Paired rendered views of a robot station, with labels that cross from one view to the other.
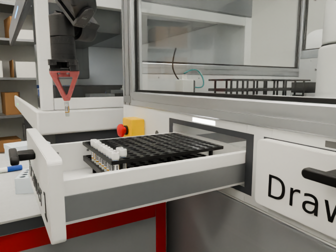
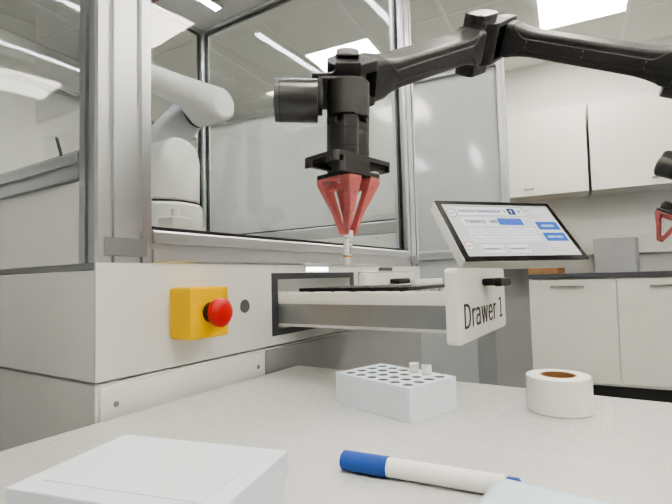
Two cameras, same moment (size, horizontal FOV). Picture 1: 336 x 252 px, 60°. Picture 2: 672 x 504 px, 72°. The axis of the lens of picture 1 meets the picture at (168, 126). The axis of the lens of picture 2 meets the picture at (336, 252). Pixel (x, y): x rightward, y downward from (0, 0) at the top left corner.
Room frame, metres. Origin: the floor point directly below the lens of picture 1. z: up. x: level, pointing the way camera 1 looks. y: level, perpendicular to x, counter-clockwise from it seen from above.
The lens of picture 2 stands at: (1.03, 0.79, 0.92)
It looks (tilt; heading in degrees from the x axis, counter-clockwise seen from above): 3 degrees up; 243
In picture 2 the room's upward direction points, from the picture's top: 1 degrees counter-clockwise
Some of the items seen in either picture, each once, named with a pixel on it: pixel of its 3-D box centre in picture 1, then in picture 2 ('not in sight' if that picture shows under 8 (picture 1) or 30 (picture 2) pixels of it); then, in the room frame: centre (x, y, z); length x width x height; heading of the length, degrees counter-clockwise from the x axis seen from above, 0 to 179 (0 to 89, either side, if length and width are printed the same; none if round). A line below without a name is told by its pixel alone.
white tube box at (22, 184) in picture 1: (46, 179); (394, 389); (0.71, 0.31, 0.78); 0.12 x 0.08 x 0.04; 103
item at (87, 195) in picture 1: (154, 161); (369, 305); (0.57, 0.03, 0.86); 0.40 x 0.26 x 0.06; 120
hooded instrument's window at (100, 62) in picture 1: (103, 68); not in sight; (2.28, 0.50, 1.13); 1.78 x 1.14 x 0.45; 30
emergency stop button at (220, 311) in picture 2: (122, 130); (217, 312); (0.88, 0.14, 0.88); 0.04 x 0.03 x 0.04; 30
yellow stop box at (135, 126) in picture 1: (132, 129); (201, 311); (0.90, 0.11, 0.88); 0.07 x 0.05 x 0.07; 30
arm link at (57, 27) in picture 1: (63, 27); (343, 102); (0.74, 0.25, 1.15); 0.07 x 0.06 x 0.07; 154
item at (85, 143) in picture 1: (99, 151); (423, 287); (0.51, 0.12, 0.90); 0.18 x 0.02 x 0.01; 30
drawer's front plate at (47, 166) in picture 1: (41, 172); (479, 301); (0.46, 0.21, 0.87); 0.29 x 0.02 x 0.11; 30
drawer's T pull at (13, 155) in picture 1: (22, 155); (495, 281); (0.45, 0.23, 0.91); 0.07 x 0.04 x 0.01; 30
